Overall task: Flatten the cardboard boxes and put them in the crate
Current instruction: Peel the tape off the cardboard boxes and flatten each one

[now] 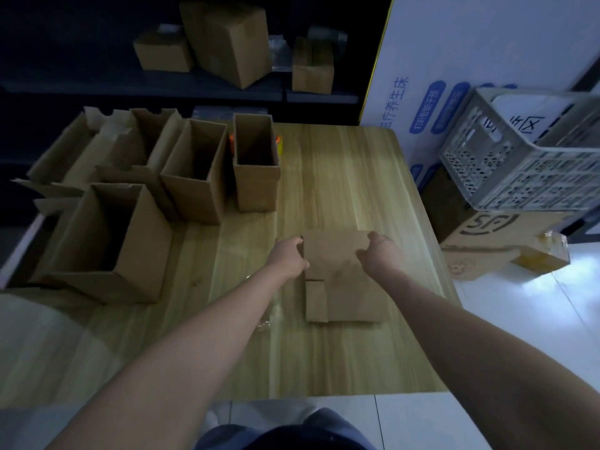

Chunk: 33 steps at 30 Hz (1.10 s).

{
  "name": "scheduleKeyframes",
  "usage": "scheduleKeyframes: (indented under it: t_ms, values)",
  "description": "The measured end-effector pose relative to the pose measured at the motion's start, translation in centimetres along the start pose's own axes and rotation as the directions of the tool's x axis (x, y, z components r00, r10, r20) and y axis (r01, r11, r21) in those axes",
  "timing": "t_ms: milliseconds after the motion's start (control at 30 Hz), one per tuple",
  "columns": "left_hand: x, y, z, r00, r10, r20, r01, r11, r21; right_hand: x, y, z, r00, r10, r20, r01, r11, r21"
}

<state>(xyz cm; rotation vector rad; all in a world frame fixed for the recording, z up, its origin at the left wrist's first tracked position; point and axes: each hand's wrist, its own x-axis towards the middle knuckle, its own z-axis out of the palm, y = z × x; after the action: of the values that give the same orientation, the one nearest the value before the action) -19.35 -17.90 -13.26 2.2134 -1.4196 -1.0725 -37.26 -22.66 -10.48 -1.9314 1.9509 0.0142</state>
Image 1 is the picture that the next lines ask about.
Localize small carton with white label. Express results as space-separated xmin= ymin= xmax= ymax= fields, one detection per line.
xmin=132 ymin=24 xmax=194 ymax=74

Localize white paper sign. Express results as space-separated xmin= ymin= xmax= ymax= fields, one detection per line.
xmin=492 ymin=94 xmax=575 ymax=139

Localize person's right hand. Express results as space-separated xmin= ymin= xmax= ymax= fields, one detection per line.
xmin=355 ymin=231 xmax=409 ymax=277

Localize white plastic crate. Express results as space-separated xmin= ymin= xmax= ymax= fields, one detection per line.
xmin=438 ymin=87 xmax=600 ymax=213

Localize dark metal shelf unit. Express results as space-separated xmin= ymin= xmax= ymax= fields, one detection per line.
xmin=0 ymin=0 xmax=394 ymax=174

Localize clear tape wad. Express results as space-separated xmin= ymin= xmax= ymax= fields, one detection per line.
xmin=256 ymin=298 xmax=288 ymax=333

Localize person's right forearm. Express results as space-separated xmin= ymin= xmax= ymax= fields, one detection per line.
xmin=382 ymin=264 xmax=600 ymax=450

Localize cluster of cardboard boxes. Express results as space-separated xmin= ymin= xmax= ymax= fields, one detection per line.
xmin=11 ymin=106 xmax=282 ymax=305

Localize large sealed brown carton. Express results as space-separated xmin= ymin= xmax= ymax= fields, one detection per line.
xmin=179 ymin=0 xmax=274 ymax=91

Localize large white printed carton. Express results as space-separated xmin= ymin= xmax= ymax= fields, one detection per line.
xmin=358 ymin=0 xmax=600 ymax=193

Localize grey wrapped item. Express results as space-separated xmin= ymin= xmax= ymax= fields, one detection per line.
xmin=307 ymin=25 xmax=349 ymax=54

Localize person's left forearm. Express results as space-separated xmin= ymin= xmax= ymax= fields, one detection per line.
xmin=46 ymin=262 xmax=296 ymax=450

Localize large brown carton black logo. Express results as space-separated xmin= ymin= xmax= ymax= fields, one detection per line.
xmin=419 ymin=166 xmax=575 ymax=282

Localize person's white left shoe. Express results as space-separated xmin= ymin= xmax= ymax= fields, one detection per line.
xmin=204 ymin=401 xmax=231 ymax=432

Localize small sealed brown carton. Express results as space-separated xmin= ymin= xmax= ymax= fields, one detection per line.
xmin=291 ymin=36 xmax=336 ymax=95

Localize person's dark shirt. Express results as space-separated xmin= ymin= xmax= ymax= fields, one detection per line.
xmin=248 ymin=424 xmax=357 ymax=450

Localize small brown cardboard box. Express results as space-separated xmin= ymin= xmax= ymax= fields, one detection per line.
xmin=301 ymin=228 xmax=391 ymax=325

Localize orange blue yellow tape roll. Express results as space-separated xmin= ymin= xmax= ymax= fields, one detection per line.
xmin=228 ymin=131 xmax=284 ymax=158

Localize person's left hand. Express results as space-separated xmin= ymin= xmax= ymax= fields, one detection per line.
xmin=264 ymin=235 xmax=311 ymax=282

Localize person's blue jeans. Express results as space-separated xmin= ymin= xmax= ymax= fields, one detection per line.
xmin=194 ymin=407 xmax=378 ymax=450

